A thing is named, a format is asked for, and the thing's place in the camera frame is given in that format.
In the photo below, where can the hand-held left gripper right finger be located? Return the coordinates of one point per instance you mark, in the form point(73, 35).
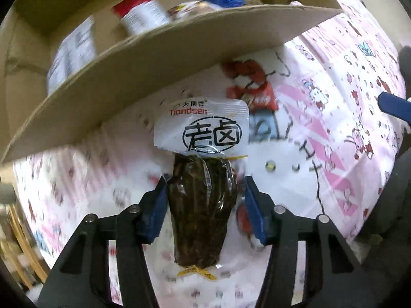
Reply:
point(254, 210)

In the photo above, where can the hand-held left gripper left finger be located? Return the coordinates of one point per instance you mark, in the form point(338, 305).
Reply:
point(157, 213)

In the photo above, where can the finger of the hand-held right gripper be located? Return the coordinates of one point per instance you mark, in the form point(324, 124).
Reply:
point(395, 106)

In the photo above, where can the dark braised snack vacuum pack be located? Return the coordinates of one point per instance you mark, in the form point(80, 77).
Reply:
point(199, 205)

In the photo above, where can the small red snack packet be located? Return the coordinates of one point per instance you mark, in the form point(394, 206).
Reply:
point(260, 98)

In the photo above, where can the brown cardboard box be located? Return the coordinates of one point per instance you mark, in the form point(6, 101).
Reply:
point(160, 70)

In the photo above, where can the white snack packet black text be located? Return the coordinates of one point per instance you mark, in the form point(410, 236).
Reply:
point(72, 56)

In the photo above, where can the red-capped white bottle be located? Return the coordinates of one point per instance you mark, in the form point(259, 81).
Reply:
point(141, 11)

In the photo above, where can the white and brown snack packet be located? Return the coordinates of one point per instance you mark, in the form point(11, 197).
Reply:
point(189, 9)

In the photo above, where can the pink printed blanket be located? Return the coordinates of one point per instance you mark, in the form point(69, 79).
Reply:
point(324, 134)

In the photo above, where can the dark grey cloth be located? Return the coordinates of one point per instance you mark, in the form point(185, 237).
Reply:
point(391, 205)

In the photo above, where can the wooden rail frame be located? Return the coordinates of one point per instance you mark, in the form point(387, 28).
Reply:
point(22, 240)

